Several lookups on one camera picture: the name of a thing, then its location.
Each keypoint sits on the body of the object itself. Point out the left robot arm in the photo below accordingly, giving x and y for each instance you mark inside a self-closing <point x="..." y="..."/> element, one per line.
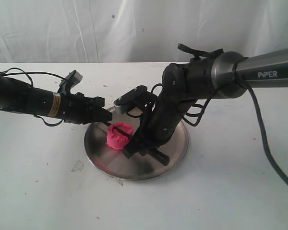
<point x="23" y="98"/>

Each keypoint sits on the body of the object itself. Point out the black knife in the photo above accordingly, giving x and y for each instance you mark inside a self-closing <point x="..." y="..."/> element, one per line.
<point x="153" y="152"/>

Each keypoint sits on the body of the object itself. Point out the clear tape scrap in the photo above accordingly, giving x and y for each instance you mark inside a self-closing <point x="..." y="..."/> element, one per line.
<point x="78" y="167"/>

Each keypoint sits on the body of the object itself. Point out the white backdrop curtain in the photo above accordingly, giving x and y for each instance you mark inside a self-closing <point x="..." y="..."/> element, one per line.
<point x="137" y="30"/>

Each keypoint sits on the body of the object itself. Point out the round stainless steel plate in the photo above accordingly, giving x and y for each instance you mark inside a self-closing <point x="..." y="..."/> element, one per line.
<point x="115" y="164"/>

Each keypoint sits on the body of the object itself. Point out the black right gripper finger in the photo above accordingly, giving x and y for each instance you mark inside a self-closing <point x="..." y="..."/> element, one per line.
<point x="139" y="143"/>

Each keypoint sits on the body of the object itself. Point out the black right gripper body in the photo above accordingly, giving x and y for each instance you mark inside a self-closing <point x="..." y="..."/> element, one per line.
<point x="157" y="127"/>

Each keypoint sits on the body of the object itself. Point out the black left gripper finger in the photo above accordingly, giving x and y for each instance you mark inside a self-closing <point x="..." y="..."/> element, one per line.
<point x="97" y="114"/>
<point x="94" y="102"/>

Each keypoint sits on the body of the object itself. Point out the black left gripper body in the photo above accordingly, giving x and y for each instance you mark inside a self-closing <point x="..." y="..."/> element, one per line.
<point x="77" y="108"/>

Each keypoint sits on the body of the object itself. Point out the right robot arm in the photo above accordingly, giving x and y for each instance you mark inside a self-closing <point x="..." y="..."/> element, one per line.
<point x="208" y="75"/>

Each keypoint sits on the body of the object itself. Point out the pink clay lump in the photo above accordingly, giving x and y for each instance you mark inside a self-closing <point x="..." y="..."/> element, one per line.
<point x="117" y="140"/>

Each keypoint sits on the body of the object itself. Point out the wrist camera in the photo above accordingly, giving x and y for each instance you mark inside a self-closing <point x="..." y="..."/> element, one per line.
<point x="71" y="80"/>
<point x="137" y="97"/>

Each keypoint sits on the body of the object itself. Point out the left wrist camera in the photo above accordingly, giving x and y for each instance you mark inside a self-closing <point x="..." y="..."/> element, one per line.
<point x="71" y="80"/>

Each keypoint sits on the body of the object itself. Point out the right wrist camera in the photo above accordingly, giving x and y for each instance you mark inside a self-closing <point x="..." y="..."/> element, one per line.
<point x="137" y="97"/>

